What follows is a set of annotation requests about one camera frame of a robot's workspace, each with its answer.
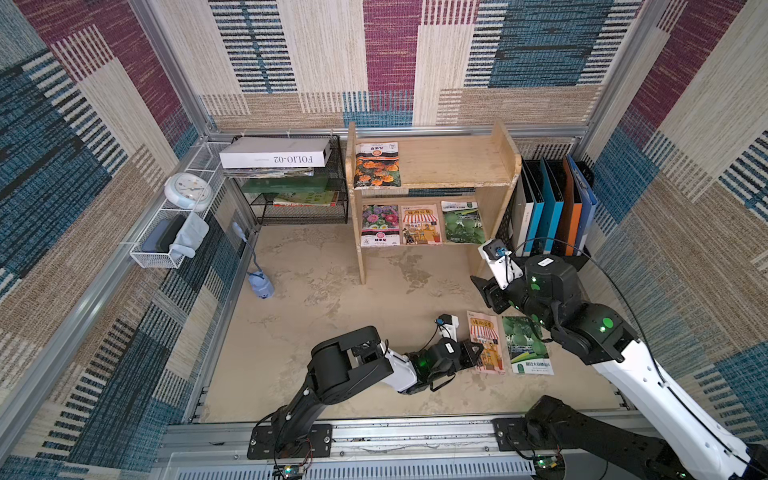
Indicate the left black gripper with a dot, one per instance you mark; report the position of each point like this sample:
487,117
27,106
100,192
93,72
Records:
464,350

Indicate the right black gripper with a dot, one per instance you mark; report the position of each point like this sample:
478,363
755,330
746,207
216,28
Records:
496,291

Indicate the pink flower shop seed bag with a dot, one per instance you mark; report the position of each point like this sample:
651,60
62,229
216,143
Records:
484,330

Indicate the green melon seed bag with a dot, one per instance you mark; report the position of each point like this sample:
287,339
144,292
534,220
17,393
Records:
463,223
526,347

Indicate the orange marigold seed bag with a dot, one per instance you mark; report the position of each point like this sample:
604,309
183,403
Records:
377,165

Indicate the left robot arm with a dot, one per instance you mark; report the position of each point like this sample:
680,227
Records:
344,366

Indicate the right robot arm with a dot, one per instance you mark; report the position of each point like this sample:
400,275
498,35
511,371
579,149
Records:
690,444

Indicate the lower pink shop seed bag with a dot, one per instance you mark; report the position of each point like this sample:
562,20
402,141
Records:
420,225

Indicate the wooden two-tier shelf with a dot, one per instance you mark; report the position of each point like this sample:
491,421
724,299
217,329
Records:
481,166

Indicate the purple flower seed bag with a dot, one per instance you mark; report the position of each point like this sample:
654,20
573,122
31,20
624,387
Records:
380,226

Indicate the teal binder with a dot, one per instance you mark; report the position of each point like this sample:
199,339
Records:
534,181
553,207

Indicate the white binder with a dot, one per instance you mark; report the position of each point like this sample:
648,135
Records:
522,213

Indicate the orange binder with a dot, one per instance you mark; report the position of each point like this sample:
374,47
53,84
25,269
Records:
572,211

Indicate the black file holder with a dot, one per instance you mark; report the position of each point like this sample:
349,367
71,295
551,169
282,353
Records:
580,258

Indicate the blue binder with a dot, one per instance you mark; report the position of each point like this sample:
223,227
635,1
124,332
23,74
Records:
589,203

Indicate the green book on rack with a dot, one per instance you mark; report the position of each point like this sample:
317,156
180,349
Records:
288,185

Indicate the white folio box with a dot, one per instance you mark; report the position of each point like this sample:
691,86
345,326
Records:
258,152

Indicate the light blue cloth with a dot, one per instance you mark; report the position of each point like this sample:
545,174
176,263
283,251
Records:
189,238

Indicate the white round clock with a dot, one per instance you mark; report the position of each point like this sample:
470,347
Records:
188,192

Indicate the dark pouch in basket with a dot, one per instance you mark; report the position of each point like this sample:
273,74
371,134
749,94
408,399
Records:
163,235

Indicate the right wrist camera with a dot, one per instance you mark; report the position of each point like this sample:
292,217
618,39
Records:
500,261

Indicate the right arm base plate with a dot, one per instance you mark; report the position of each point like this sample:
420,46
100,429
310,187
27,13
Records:
512,434

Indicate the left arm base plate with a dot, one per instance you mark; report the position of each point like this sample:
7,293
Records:
267,444

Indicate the black wire rack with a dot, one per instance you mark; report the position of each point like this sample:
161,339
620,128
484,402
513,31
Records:
328,207

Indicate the white wire basket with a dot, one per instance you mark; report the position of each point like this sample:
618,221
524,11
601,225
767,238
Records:
205,163

